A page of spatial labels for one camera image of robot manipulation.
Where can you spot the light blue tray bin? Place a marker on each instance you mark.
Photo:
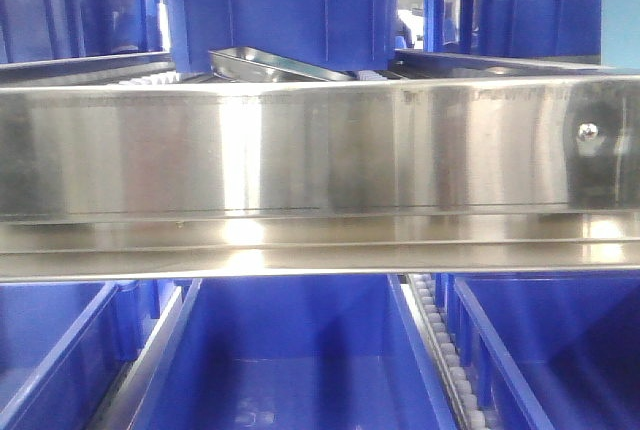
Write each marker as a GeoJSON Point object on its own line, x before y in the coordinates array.
{"type": "Point", "coordinates": [620, 33]}

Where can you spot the steel upper lane divider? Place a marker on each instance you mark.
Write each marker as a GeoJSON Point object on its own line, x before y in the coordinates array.
{"type": "Point", "coordinates": [249, 64]}

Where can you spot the blue bin lower centre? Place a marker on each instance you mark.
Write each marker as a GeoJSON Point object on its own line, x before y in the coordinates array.
{"type": "Point", "coordinates": [298, 352]}

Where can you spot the blue bin upper centre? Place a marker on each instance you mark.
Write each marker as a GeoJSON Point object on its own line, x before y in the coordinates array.
{"type": "Point", "coordinates": [343, 35]}

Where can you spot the blue bin upper right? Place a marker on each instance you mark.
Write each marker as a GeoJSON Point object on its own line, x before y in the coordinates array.
{"type": "Point", "coordinates": [513, 28]}

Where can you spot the white roller track strip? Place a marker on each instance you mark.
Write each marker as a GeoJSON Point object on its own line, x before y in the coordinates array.
{"type": "Point", "coordinates": [438, 313]}

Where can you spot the round steel bolt head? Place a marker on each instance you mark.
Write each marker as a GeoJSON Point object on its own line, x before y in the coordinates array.
{"type": "Point", "coordinates": [587, 131]}

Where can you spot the blue bin lower right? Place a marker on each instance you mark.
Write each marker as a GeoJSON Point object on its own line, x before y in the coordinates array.
{"type": "Point", "coordinates": [549, 352]}

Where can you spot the blue bin lower left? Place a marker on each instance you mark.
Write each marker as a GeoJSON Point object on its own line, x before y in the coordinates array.
{"type": "Point", "coordinates": [59, 353]}

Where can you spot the blue bin upper left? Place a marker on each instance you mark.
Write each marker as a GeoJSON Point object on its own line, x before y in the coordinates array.
{"type": "Point", "coordinates": [41, 30]}

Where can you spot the stainless steel shelf front rail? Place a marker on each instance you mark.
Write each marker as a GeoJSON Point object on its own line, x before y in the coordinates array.
{"type": "Point", "coordinates": [235, 179]}

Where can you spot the steel lane divider rail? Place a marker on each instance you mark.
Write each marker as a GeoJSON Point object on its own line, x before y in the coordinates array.
{"type": "Point", "coordinates": [121, 405]}

